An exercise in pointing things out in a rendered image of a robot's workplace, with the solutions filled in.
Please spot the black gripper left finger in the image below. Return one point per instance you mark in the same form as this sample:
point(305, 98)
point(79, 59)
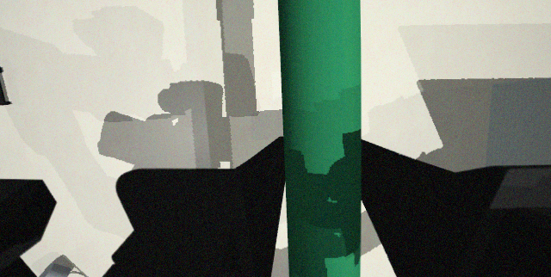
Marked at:
point(247, 200)

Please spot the green cylinder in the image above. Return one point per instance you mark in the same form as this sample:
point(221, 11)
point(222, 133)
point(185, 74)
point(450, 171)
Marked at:
point(320, 53)

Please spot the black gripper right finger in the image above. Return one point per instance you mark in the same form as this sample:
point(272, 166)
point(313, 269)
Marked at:
point(434, 222)

